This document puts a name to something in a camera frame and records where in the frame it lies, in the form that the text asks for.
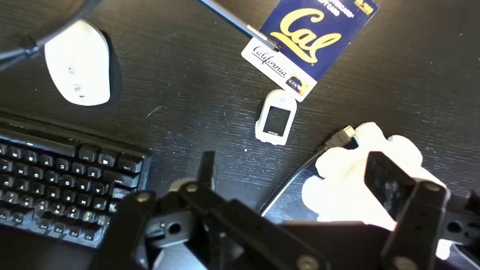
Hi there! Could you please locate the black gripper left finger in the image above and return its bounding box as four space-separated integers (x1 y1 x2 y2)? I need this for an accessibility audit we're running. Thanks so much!
168 151 216 200

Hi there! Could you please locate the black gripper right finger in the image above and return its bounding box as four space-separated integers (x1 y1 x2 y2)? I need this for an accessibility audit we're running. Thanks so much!
364 151 448 235

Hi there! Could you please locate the white pulse oximeter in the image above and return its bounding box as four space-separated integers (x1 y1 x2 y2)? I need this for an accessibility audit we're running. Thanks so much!
255 89 297 145

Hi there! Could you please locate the white octopus plush toy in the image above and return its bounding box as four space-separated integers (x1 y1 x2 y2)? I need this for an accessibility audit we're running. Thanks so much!
301 121 445 230

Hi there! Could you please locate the black keyboard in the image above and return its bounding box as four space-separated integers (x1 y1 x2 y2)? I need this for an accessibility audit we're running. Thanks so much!
0 112 151 247

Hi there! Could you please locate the silver pen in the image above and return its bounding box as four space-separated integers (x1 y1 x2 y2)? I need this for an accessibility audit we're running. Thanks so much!
199 0 279 50

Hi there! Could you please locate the blue Cal card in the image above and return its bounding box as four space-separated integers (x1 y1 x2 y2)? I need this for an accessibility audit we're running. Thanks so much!
241 0 378 101

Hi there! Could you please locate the black cable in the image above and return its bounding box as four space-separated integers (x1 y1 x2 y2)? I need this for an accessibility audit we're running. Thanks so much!
0 0 103 71

